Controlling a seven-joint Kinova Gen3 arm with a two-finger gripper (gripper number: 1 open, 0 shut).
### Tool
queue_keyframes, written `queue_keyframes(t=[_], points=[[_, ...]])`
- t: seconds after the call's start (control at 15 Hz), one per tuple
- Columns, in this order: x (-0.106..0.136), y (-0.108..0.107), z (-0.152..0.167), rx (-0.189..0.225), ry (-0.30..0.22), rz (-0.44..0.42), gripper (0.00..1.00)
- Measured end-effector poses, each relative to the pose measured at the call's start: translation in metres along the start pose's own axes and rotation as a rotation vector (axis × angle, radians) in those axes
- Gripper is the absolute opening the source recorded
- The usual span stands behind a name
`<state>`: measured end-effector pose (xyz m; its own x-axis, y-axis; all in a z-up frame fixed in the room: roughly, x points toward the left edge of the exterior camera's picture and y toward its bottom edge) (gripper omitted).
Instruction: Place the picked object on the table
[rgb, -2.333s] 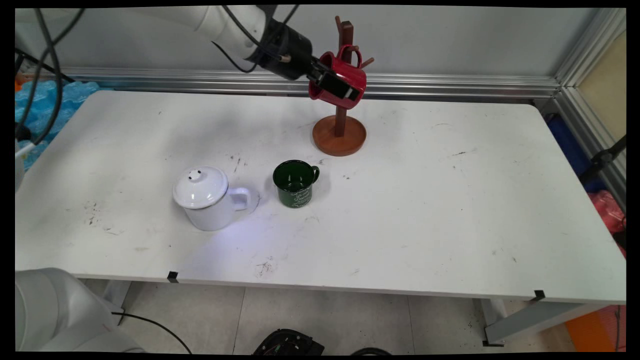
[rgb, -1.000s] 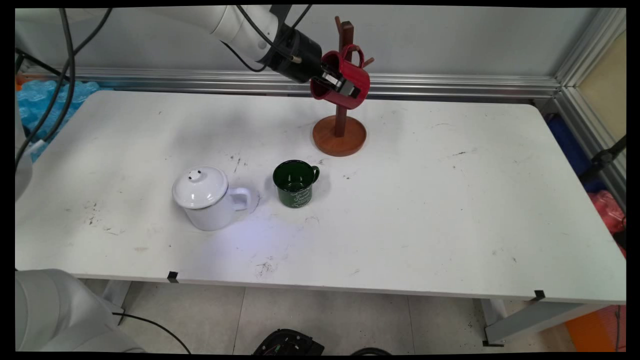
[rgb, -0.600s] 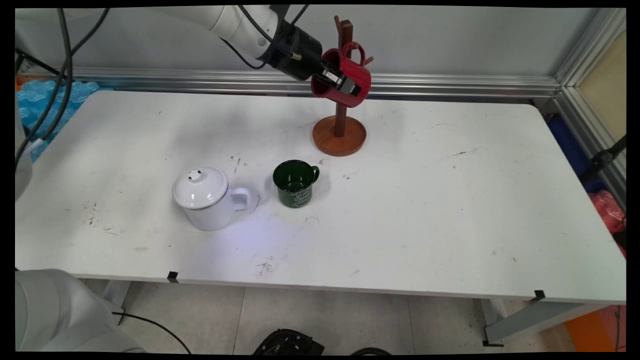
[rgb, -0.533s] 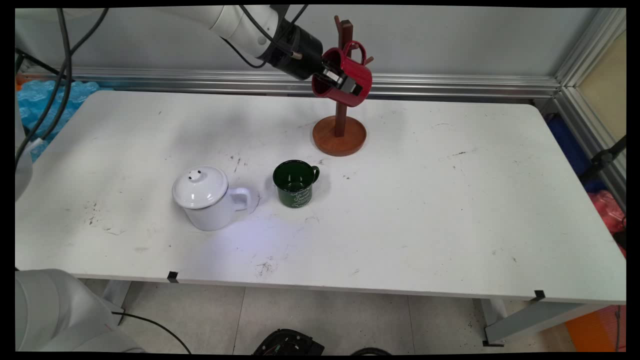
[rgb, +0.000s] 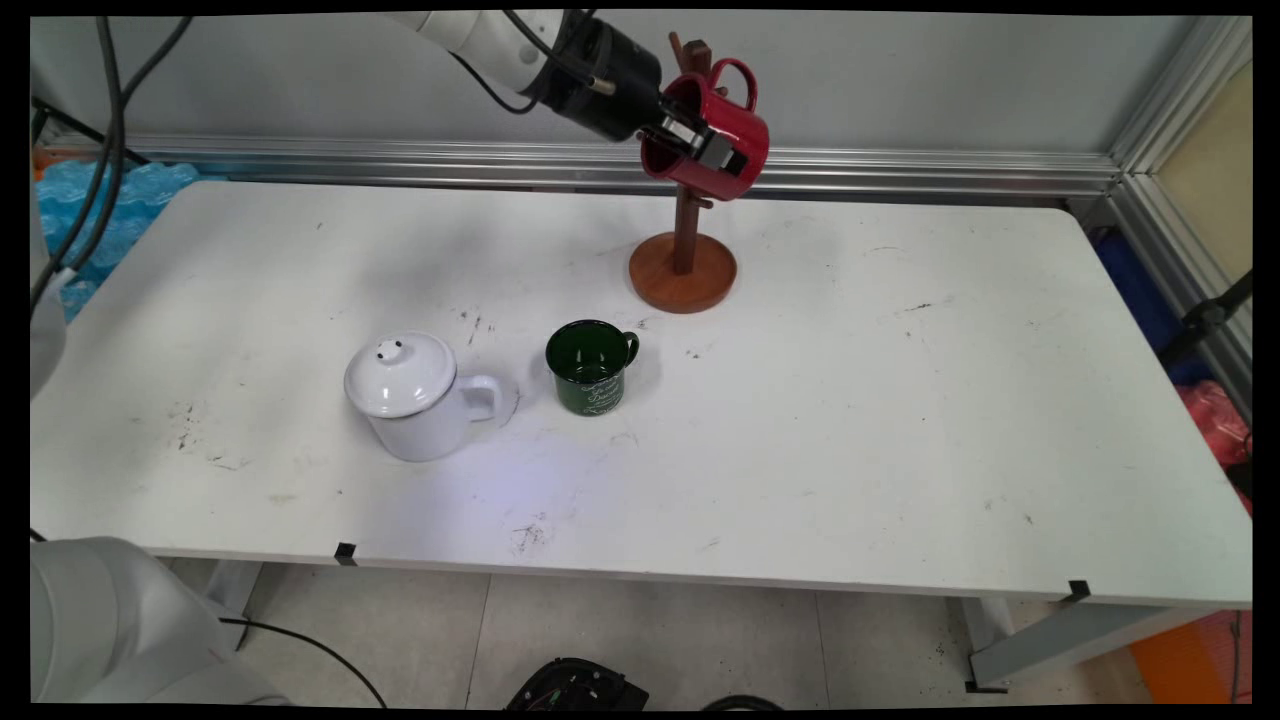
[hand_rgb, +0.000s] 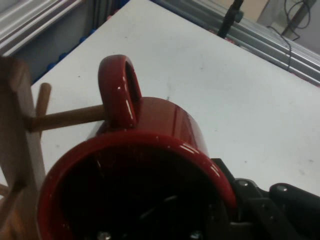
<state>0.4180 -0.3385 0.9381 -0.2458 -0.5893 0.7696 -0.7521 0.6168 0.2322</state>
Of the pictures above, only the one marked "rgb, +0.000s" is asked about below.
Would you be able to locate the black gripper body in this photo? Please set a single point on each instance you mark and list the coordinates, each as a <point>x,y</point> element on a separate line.
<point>610,85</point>

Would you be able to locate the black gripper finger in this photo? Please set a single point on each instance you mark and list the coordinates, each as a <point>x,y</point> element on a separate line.
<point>674,105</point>
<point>710,148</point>

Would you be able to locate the red enamel mug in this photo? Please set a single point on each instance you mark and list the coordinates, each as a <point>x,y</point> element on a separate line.
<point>752,130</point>

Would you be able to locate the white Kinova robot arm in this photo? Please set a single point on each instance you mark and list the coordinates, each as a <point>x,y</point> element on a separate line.
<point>480,35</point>

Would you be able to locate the brown wooden mug tree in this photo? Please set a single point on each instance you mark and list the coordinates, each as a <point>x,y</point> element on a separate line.
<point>683,280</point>

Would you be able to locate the dark green enamel mug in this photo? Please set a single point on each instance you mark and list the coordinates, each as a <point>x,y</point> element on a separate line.
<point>592,395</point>

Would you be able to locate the white enamel pot lid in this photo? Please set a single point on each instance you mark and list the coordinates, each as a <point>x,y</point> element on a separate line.
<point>400,385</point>

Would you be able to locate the white enamel pot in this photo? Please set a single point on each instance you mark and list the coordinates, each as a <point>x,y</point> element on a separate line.
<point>430,435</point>

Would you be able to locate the blue plastic object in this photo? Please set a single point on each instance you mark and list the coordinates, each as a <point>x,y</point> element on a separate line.
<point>1135,290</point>

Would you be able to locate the blue bubble wrap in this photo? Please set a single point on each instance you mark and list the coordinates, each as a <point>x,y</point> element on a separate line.
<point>140,200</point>

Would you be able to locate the black tape marker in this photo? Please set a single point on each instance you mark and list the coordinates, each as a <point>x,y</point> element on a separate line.
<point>1078,590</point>
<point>346,553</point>

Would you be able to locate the black round floor object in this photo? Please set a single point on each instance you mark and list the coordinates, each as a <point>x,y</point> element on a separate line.
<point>742,703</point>

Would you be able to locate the black device on floor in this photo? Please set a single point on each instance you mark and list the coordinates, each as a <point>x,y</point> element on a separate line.
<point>575,690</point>

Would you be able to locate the red plastic bag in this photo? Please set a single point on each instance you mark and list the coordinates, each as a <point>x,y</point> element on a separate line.
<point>1215,425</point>

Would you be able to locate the long grey table leg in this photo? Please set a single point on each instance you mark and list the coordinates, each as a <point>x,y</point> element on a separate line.
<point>1060,640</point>

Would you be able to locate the short grey table leg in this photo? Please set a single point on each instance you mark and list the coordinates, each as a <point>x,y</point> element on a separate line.
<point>235,590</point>

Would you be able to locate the orange floor object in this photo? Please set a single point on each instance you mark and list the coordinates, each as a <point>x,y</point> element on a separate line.
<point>1180,665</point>

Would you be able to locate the horizontal aluminium frame rail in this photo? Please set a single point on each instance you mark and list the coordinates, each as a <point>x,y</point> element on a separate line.
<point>900,170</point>

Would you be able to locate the angled aluminium frame profile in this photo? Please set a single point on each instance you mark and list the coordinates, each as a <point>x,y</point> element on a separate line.
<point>1170,110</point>

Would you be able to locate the beige wall panel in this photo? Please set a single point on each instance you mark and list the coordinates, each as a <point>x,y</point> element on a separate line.
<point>1215,170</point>

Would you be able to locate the black frame bracket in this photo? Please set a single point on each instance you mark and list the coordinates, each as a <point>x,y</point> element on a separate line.
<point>1205,318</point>

